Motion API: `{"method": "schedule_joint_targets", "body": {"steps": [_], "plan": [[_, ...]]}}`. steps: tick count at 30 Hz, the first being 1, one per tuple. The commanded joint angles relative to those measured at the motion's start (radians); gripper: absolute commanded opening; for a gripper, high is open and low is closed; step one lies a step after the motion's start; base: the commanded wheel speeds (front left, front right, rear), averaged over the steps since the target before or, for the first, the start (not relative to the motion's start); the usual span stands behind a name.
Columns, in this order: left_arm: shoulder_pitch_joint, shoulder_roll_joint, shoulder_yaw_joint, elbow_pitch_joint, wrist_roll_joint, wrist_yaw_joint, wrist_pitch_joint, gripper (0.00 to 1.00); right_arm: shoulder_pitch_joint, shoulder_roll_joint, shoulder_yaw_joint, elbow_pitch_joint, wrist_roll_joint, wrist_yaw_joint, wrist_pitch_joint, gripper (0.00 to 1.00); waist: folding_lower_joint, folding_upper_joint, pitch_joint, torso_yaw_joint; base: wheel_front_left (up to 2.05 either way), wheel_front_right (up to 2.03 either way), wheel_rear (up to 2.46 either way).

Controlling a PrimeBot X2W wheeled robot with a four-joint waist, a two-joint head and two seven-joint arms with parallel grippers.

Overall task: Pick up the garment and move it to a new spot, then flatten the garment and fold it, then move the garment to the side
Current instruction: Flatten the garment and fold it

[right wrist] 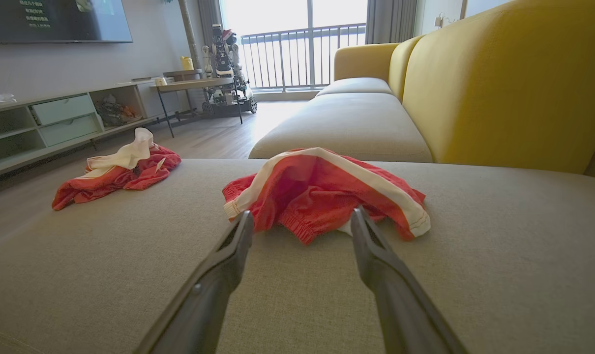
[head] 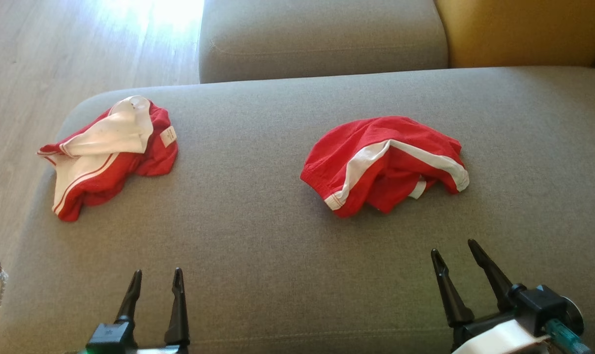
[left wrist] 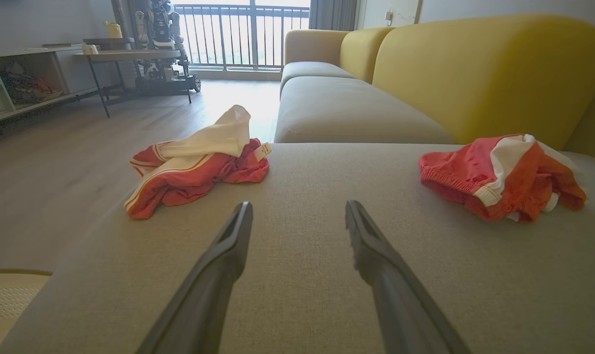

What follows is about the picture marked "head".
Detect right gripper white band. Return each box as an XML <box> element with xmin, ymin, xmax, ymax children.
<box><xmin>430</xmin><ymin>239</ymin><xmax>550</xmax><ymax>354</ymax></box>

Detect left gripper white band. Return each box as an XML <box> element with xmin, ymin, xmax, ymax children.
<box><xmin>115</xmin><ymin>268</ymin><xmax>191</xmax><ymax>354</ymax></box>

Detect red shirt with white sleeves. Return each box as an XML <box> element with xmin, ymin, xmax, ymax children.
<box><xmin>37</xmin><ymin>95</ymin><xmax>179</xmax><ymax>222</ymax></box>

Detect red shorts with white stripe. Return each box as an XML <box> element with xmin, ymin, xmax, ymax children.
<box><xmin>300</xmin><ymin>116</ymin><xmax>470</xmax><ymax>219</ymax></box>

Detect grey sofa seat cushion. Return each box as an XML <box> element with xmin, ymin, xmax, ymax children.
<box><xmin>0</xmin><ymin>66</ymin><xmax>595</xmax><ymax>354</ymax></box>

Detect yellow sofa cushion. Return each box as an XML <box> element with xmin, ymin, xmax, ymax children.
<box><xmin>434</xmin><ymin>0</ymin><xmax>595</xmax><ymax>69</ymax></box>

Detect grey sofa back cushion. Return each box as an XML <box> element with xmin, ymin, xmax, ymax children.
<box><xmin>198</xmin><ymin>0</ymin><xmax>449</xmax><ymax>84</ymax></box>

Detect right camera cable teal plug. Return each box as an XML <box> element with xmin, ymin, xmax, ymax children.
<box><xmin>545</xmin><ymin>319</ymin><xmax>592</xmax><ymax>354</ymax></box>

